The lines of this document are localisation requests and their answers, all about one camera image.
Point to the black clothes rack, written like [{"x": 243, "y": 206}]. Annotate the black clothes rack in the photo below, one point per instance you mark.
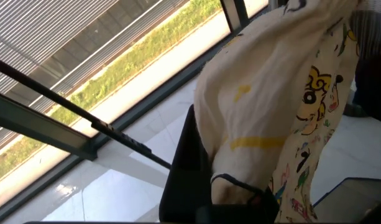
[{"x": 69, "y": 107}]

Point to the window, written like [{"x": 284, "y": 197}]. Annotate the window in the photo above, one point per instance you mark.
[{"x": 100, "y": 37}]

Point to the black t-shirt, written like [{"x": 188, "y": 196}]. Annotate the black t-shirt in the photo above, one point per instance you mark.
[{"x": 373, "y": 90}]

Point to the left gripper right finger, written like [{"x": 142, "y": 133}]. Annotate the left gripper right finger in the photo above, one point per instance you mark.
[{"x": 240, "y": 214}]

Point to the cream printed garment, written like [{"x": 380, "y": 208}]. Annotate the cream printed garment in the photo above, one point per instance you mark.
[{"x": 255, "y": 109}]

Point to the white laundry basket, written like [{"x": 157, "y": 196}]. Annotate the white laundry basket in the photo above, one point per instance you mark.
[{"x": 370, "y": 31}]

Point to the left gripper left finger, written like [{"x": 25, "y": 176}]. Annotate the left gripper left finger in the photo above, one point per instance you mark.
[{"x": 184, "y": 186}]

